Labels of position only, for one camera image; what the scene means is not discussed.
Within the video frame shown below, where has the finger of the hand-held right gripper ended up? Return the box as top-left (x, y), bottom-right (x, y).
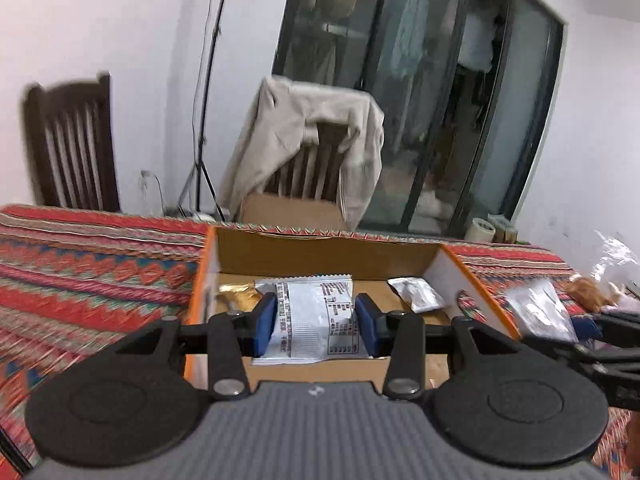
top-left (572, 309), bottom-right (640, 348)
top-left (520, 336), bottom-right (640, 409)

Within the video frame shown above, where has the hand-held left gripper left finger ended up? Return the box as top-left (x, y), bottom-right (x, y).
top-left (116, 293), bottom-right (279, 402)

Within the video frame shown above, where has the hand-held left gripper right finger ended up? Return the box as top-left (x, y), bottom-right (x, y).
top-left (354, 293), bottom-right (523, 402)

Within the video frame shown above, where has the white snack packet black text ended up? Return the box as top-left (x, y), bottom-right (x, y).
top-left (251, 273), bottom-right (374, 361)

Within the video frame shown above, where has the clear silver snack packet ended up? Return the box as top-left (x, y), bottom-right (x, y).
top-left (504, 279), bottom-right (579, 344)

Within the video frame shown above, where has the orange cardboard box pumpkin print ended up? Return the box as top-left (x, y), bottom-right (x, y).
top-left (183, 225), bottom-right (524, 394)

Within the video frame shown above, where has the clear bag of bread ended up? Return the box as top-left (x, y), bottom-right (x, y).
top-left (564, 230), bottom-right (640, 312)

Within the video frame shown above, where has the gold snack packet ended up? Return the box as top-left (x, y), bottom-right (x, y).
top-left (216, 282), bottom-right (266, 317)

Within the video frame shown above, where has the small silver snack packet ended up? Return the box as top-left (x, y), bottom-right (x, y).
top-left (387, 276), bottom-right (447, 315)

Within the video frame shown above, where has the roll of tape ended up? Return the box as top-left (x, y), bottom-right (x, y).
top-left (462, 216), bottom-right (497, 243)

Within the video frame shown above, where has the wooden chair with jacket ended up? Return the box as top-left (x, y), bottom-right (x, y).
top-left (263, 121), bottom-right (352, 204)

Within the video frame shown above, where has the black light stand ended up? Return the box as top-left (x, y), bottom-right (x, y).
top-left (179, 0), bottom-right (237, 224)

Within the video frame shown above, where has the beige jacket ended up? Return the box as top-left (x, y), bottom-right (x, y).
top-left (217, 76), bottom-right (386, 232)

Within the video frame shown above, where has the dark framed sliding glass door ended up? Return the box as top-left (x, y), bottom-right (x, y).
top-left (272, 0), bottom-right (567, 239)

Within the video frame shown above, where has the dark wooden chair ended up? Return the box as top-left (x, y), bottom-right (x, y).
top-left (21, 72), bottom-right (122, 214)

